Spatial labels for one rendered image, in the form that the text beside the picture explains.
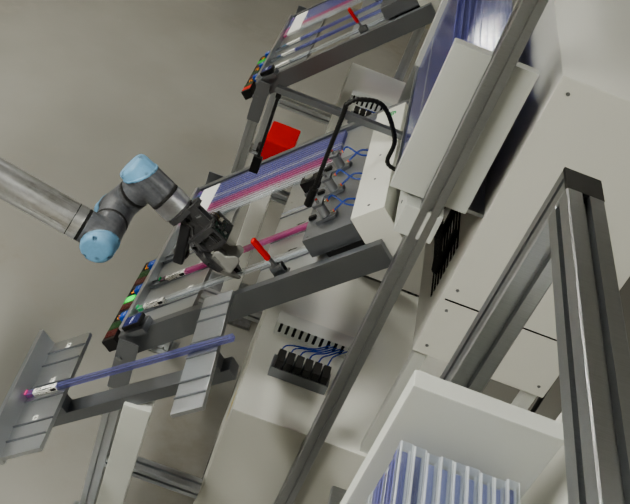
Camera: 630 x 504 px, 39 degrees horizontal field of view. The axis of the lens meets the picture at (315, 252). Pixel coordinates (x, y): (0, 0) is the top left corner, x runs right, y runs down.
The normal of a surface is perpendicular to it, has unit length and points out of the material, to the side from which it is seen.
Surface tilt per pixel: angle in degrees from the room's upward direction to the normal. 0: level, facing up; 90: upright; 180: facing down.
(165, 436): 0
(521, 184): 90
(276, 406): 0
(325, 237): 90
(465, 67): 90
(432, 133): 90
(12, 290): 0
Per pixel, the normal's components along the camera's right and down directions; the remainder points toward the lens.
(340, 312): 0.31, -0.74
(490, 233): -0.18, 0.57
